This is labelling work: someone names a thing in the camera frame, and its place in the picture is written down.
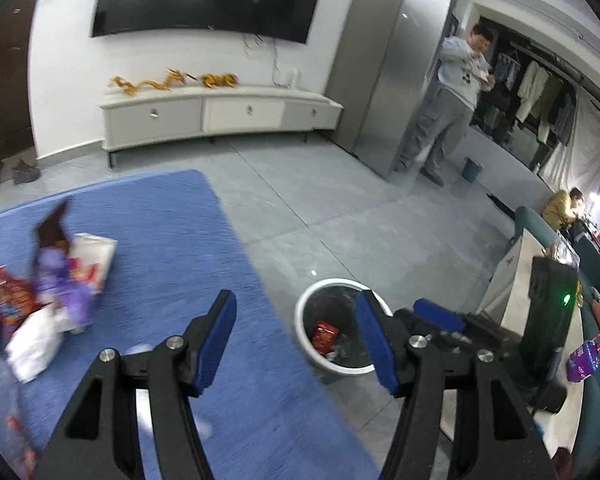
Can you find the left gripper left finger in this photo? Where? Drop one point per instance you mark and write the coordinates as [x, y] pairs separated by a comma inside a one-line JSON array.
[[98, 434]]

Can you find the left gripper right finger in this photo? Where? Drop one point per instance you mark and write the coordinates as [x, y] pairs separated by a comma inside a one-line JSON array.
[[493, 433]]

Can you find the purple snack wrapper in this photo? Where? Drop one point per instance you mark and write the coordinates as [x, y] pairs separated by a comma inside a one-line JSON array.
[[53, 284]]

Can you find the red white paper pouch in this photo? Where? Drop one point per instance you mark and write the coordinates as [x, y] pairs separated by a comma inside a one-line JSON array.
[[90, 258]]

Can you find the dark red snack packet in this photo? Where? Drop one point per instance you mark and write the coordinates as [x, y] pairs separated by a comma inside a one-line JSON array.
[[324, 337]]

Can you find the brown chip bag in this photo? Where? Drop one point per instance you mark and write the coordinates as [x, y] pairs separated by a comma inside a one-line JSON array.
[[17, 303]]

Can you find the white rimmed trash bin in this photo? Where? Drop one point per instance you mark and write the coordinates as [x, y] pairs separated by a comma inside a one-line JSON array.
[[333, 300]]

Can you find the white crumpled wrapper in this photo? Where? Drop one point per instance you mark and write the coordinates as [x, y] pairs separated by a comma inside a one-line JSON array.
[[34, 345]]

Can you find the seated person in yellow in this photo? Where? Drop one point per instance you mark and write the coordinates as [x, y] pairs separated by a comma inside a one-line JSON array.
[[563, 208]]

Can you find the blue fuzzy table cloth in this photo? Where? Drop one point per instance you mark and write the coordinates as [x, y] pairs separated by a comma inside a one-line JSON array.
[[271, 418]]

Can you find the small blue waste bin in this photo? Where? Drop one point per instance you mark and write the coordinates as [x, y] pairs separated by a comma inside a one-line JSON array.
[[471, 170]]

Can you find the hanging clothes rack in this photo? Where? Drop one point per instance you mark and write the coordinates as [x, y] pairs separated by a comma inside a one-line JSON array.
[[530, 111]]

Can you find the right brown shoe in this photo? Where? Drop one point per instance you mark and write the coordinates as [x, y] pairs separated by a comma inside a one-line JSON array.
[[23, 173]]

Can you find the standing person in grey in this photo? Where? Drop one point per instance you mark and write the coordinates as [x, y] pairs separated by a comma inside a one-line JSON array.
[[463, 74]]

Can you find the white low tv cabinet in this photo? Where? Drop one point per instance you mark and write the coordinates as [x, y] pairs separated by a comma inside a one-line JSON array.
[[160, 116]]

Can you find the grey steel refrigerator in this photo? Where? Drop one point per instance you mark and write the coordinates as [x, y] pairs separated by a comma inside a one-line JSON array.
[[382, 71]]

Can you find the golden dragon ornament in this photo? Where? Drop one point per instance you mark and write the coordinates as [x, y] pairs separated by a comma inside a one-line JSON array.
[[208, 80]]

